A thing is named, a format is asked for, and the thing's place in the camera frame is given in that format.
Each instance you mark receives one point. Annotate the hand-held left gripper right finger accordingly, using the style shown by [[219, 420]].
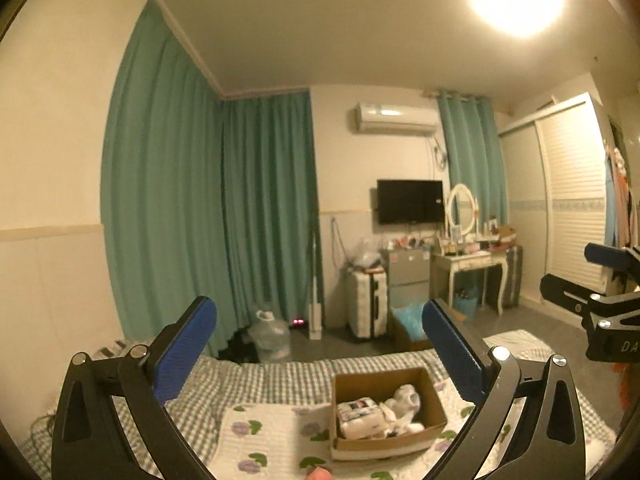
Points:
[[452, 355]]

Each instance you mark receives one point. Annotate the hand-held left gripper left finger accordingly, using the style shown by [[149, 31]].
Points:
[[185, 350]]

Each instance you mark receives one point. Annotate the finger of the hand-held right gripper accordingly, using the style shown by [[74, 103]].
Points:
[[565, 292], [607, 257]]

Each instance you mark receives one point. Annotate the black and white packet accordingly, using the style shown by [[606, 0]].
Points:
[[360, 415]]

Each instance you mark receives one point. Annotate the brown cardboard box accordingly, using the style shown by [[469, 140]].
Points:
[[350, 452]]

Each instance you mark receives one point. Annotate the person's left hand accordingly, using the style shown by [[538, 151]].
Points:
[[319, 474]]

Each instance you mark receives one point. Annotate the brown carton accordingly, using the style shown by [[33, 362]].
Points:
[[402, 342]]

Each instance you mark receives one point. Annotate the blue basket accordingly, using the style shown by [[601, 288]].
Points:
[[465, 304]]

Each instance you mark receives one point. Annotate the blue plastic bag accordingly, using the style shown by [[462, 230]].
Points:
[[410, 320]]

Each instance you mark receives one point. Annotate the hanging clothes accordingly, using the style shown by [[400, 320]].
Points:
[[617, 195]]

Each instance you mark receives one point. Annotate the white louvred wardrobe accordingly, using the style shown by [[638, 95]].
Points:
[[570, 195]]

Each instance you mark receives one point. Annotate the clear water jug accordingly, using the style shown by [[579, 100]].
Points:
[[270, 337]]

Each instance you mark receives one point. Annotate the grey cabinet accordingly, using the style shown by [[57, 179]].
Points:
[[407, 275]]

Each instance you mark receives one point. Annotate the white dressing table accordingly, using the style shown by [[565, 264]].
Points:
[[465, 262]]

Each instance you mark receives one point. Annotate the white suitcase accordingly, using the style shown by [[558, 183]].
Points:
[[367, 305]]

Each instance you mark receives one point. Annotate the grey checked bedsheet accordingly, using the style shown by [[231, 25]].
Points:
[[280, 380]]

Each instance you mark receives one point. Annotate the black device with red light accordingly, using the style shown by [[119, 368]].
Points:
[[299, 322]]

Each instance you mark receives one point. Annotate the white floral quilt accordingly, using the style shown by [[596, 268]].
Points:
[[270, 440]]

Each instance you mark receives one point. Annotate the clear plastic bag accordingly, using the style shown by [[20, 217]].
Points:
[[365, 257]]

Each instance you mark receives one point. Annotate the oval white mirror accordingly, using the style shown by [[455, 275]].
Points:
[[462, 207]]

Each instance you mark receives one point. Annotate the white mop pole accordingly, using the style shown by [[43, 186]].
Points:
[[315, 310]]

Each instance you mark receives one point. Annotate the black television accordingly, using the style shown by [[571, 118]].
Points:
[[410, 201]]

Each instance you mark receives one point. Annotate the narrow teal curtain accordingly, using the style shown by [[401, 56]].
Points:
[[472, 155]]

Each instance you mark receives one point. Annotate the wide teal curtain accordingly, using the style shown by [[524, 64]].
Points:
[[160, 185]]

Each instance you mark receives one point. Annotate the white air conditioner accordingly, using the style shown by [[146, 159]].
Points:
[[395, 117]]

